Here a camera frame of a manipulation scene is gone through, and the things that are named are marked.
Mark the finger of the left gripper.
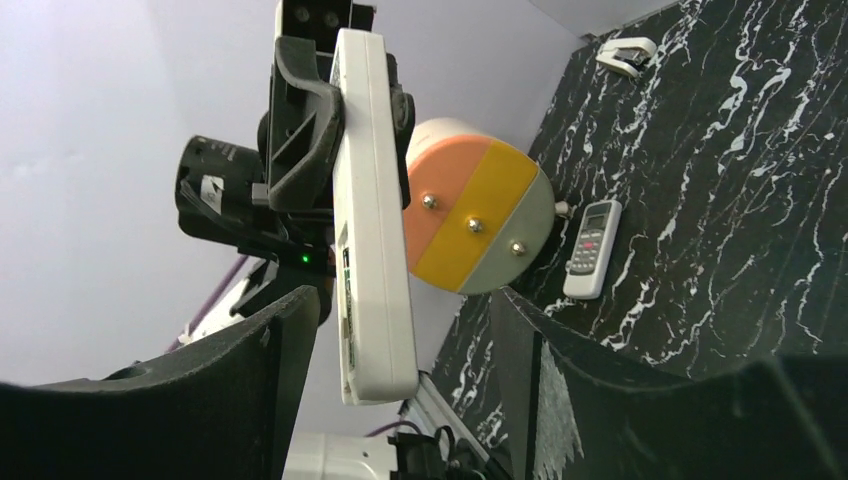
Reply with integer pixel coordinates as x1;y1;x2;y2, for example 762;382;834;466
386;53;416;210
266;36;344;212

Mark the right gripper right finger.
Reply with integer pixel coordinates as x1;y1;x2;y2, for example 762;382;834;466
489;287;847;479

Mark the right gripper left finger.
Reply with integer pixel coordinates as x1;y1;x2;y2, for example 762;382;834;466
1;286;320;479

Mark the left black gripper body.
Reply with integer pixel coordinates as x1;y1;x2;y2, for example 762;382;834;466
175;1;375;276

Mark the white slim remote control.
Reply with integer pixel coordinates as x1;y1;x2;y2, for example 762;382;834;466
330;28;418;405

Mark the white remote with dark buttons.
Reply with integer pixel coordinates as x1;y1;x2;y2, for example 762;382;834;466
563;199;623;300

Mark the white drum orange lid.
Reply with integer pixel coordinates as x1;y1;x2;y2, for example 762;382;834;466
404;118;575;295

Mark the small white clip object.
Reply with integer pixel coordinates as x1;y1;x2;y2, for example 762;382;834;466
595;37;657;79

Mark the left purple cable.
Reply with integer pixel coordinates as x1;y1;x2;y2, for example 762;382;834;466
165;254;250;352

